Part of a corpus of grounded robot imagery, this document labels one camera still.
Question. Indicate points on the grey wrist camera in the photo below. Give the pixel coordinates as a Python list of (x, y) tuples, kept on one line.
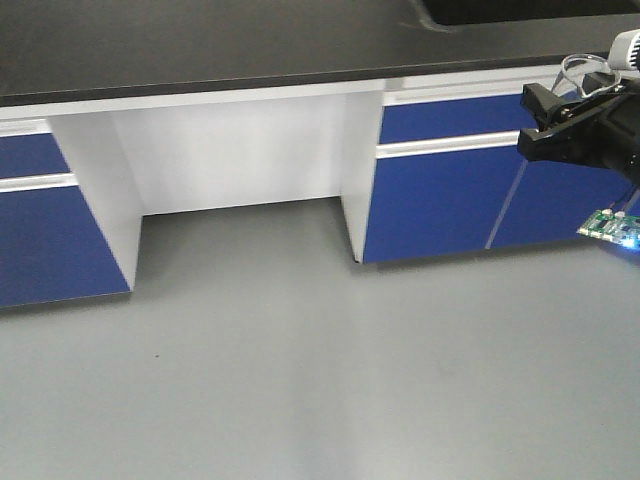
[(624, 51)]

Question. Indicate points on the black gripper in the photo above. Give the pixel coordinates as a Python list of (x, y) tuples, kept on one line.
[(600, 132)]

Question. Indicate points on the right blue white cabinet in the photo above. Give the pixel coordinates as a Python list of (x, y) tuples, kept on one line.
[(430, 167)]

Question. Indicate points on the left blue white cabinet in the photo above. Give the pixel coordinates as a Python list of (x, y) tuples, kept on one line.
[(71, 213)]

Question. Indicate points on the blue white cabinet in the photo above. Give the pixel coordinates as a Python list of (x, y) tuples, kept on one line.
[(71, 213), (430, 167)]

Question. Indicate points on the green circuit board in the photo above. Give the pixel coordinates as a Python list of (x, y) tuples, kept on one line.
[(616, 228)]

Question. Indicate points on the black lab sink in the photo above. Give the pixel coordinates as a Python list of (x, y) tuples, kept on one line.
[(451, 14)]

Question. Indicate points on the clear glass beaker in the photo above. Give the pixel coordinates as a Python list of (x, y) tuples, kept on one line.
[(582, 76)]

